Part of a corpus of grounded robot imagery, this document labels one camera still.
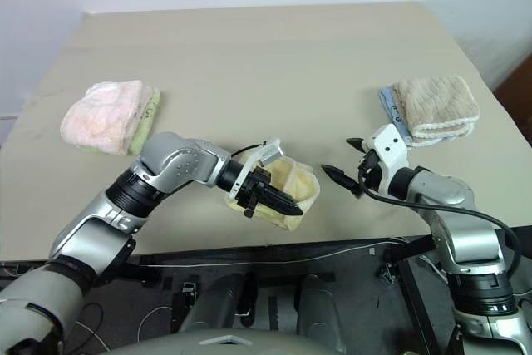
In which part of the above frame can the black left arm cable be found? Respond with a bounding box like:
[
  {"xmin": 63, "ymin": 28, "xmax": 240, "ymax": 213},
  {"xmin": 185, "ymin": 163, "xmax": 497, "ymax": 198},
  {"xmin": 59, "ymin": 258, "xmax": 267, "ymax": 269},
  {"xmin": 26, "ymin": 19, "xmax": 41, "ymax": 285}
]
[{"xmin": 230, "ymin": 141, "xmax": 268, "ymax": 161}]

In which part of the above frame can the long white cable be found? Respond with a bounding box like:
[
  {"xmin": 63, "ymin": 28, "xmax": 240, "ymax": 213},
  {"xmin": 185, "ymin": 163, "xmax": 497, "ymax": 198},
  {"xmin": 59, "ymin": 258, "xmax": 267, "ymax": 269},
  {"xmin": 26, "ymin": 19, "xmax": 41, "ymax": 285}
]
[{"xmin": 145, "ymin": 238, "xmax": 419, "ymax": 269}]

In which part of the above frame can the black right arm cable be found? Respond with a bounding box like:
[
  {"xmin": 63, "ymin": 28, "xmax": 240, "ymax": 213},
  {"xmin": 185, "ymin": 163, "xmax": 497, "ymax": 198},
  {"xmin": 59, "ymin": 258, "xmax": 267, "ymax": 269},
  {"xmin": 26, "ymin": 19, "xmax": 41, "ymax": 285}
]
[{"xmin": 357, "ymin": 163, "xmax": 523, "ymax": 279}]

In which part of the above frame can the grey robot left leg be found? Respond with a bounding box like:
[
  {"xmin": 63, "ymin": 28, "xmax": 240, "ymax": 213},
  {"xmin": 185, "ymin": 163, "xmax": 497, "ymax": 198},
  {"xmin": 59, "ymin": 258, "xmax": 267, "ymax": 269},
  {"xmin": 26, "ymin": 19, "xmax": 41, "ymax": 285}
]
[{"xmin": 178, "ymin": 274, "xmax": 247, "ymax": 333}]

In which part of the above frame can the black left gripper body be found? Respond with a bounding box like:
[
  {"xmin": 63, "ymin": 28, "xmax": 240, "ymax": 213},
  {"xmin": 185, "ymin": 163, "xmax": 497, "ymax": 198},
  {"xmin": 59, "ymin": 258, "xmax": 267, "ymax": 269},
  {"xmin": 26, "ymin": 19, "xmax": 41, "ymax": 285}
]
[{"xmin": 243, "ymin": 166, "xmax": 274, "ymax": 219}]

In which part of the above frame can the grey robot torso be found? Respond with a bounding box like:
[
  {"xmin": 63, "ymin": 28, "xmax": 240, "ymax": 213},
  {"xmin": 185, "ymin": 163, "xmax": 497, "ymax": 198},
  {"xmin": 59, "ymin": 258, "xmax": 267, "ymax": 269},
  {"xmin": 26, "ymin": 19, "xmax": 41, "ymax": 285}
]
[{"xmin": 99, "ymin": 328, "xmax": 346, "ymax": 355}]

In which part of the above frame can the beige folded towel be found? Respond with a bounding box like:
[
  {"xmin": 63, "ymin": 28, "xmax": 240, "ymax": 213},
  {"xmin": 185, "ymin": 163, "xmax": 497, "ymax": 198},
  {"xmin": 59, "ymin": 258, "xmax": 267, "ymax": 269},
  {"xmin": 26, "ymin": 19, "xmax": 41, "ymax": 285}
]
[{"xmin": 392, "ymin": 75, "xmax": 481, "ymax": 140}]

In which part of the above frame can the green cloth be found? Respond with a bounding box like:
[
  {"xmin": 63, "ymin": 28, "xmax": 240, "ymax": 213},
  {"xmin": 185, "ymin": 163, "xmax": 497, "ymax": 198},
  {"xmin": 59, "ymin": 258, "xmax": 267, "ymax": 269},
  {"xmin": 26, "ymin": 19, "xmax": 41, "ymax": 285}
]
[{"xmin": 77, "ymin": 87, "xmax": 162, "ymax": 157}]

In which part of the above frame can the grey robot right leg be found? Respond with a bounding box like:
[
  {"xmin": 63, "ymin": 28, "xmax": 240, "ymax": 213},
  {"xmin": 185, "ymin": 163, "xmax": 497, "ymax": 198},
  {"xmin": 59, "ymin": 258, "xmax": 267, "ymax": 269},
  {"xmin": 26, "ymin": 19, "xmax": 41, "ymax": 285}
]
[{"xmin": 298, "ymin": 274, "xmax": 347, "ymax": 352}]

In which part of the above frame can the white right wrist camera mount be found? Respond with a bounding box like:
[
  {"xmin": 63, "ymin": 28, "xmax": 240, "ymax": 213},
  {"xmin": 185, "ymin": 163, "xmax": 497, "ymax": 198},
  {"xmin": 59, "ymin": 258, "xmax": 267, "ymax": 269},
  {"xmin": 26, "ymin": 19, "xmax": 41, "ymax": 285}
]
[{"xmin": 360, "ymin": 122, "xmax": 411, "ymax": 197}]

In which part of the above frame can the grey robot leg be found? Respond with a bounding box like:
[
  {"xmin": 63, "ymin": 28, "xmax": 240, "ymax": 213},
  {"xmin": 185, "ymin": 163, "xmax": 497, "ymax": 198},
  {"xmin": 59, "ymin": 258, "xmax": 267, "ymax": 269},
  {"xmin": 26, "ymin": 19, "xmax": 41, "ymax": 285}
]
[
  {"xmin": 298, "ymin": 274, "xmax": 347, "ymax": 352},
  {"xmin": 178, "ymin": 274, "xmax": 247, "ymax": 333}
]

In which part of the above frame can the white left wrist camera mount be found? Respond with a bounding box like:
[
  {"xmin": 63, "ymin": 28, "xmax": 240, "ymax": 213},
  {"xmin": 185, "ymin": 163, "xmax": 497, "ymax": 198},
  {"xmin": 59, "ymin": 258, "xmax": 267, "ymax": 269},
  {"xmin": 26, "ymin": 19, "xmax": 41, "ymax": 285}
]
[{"xmin": 225, "ymin": 136, "xmax": 287, "ymax": 203}]

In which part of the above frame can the blue cloth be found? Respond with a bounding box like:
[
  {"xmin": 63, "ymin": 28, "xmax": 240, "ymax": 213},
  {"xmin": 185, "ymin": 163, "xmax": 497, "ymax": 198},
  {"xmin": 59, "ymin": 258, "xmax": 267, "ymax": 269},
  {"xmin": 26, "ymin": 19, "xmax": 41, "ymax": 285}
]
[{"xmin": 377, "ymin": 86, "xmax": 475, "ymax": 149}]

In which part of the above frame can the pink folded towel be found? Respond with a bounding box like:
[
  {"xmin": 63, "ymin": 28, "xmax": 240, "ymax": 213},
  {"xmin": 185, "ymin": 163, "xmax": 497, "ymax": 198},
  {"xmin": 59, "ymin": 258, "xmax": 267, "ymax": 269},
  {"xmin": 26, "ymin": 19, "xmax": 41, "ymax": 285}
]
[{"xmin": 60, "ymin": 79, "xmax": 145, "ymax": 155}]

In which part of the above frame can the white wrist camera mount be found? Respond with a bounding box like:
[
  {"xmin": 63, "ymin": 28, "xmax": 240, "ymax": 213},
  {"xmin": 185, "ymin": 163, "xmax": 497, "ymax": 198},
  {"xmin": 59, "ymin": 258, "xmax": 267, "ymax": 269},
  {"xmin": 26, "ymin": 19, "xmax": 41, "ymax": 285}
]
[
  {"xmin": 225, "ymin": 136, "xmax": 287, "ymax": 203},
  {"xmin": 360, "ymin": 122, "xmax": 411, "ymax": 197}
]

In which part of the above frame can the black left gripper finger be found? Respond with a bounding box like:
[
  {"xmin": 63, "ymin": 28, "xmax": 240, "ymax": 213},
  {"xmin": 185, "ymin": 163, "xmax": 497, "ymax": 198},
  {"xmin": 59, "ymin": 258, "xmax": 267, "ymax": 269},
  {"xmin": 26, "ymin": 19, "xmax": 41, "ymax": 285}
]
[
  {"xmin": 262, "ymin": 184, "xmax": 298, "ymax": 207},
  {"xmin": 259, "ymin": 200, "xmax": 303, "ymax": 218}
]

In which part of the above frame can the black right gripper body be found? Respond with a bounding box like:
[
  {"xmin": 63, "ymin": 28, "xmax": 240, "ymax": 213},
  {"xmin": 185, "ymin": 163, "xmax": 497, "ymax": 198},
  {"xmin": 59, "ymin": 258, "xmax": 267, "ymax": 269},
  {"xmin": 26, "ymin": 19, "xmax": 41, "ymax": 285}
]
[{"xmin": 356, "ymin": 150, "xmax": 387, "ymax": 199}]

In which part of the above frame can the white floor cable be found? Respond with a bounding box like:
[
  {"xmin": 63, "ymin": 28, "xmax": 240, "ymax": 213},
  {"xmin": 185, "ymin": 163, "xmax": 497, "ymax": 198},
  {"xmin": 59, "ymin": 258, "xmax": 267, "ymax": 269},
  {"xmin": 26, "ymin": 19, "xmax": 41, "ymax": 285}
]
[{"xmin": 81, "ymin": 303, "xmax": 178, "ymax": 338}]

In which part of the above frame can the yellow towel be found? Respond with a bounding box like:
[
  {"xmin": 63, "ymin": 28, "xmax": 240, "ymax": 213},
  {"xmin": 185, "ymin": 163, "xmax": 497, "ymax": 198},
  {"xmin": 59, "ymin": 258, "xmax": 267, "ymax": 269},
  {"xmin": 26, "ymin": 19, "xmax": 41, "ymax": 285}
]
[{"xmin": 224, "ymin": 157, "xmax": 322, "ymax": 233}]

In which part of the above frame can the black table frame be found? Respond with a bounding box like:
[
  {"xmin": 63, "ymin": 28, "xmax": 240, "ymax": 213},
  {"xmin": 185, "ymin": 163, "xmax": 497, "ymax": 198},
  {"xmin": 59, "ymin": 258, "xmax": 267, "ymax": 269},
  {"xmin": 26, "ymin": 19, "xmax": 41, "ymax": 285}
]
[{"xmin": 95, "ymin": 233, "xmax": 444, "ymax": 355}]

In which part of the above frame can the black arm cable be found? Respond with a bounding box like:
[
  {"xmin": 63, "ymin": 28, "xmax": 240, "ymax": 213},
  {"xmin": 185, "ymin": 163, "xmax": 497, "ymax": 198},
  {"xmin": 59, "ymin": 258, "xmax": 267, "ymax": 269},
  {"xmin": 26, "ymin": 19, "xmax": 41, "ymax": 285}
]
[
  {"xmin": 357, "ymin": 163, "xmax": 523, "ymax": 279},
  {"xmin": 230, "ymin": 141, "xmax": 268, "ymax": 161}
]

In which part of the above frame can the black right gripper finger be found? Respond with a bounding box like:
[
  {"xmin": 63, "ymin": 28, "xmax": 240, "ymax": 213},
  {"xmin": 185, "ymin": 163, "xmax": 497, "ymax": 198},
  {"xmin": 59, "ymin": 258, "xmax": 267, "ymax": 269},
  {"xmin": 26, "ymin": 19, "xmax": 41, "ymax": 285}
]
[
  {"xmin": 345, "ymin": 136, "xmax": 367, "ymax": 154},
  {"xmin": 321, "ymin": 164, "xmax": 362, "ymax": 197}
]

